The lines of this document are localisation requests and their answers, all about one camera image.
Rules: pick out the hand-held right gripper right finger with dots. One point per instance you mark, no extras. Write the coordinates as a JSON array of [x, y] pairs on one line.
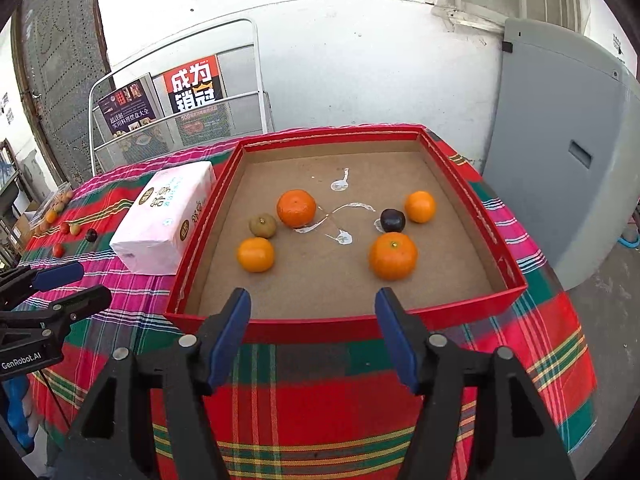
[[397, 345]]

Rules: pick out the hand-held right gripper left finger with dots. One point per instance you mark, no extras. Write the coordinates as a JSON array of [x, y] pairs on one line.
[[230, 340]]

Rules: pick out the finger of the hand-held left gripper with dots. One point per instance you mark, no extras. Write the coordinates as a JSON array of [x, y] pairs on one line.
[[55, 276], [75, 307]]

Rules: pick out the red tomato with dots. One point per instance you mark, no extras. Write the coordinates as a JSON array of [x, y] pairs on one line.
[[64, 228], [58, 249]]

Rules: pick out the small brown kiwi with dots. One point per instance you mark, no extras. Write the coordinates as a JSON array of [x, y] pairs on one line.
[[75, 229]]

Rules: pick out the dark purple plum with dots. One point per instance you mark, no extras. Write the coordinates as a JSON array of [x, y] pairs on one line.
[[90, 235], [392, 220]]

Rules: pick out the red cardboard box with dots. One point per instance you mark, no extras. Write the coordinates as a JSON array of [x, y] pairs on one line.
[[310, 330]]

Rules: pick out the large orange with stem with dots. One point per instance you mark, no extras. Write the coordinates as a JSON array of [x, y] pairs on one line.
[[393, 256]]

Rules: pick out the large brown kiwi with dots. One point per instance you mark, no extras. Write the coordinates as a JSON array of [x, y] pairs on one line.
[[263, 225]]

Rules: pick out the dark rough-skinned tangerine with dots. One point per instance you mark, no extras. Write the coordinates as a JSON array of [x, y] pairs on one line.
[[296, 208]]

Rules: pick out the pile of small brown fruits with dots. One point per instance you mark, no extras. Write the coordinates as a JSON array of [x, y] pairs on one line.
[[61, 201]]

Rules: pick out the person's left hand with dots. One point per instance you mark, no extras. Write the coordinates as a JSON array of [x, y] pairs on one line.
[[17, 410]]

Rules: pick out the open cardboard box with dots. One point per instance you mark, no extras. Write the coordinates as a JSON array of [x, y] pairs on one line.
[[27, 225]]

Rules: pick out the small orange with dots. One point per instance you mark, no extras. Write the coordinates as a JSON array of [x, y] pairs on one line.
[[51, 216]]

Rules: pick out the clear plastic container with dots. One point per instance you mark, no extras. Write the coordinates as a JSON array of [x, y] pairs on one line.
[[57, 195]]

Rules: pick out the plaid tablecloth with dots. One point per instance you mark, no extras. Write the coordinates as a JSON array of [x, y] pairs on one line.
[[325, 410]]

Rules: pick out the metal shelf cart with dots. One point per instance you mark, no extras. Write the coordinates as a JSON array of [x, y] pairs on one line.
[[10, 185]]

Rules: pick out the white tissue pack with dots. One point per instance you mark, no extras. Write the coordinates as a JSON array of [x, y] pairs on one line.
[[160, 220]]

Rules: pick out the dark cookbook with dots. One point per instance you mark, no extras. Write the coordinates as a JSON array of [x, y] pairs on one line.
[[127, 110]]

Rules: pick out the studded metal door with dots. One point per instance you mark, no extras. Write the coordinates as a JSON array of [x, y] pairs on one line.
[[60, 60]]

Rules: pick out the red and black book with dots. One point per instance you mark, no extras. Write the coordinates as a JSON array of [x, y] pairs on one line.
[[195, 90]]

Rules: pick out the grey plastic panel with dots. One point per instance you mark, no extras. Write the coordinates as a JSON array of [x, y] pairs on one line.
[[560, 160]]

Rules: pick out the blue plastic object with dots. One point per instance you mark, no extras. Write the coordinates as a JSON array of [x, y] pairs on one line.
[[629, 241]]

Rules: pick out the white metal mesh rack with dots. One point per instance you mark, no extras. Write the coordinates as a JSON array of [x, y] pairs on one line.
[[250, 70]]

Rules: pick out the wall notice stickers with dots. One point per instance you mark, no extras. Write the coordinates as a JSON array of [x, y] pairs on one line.
[[5, 107]]

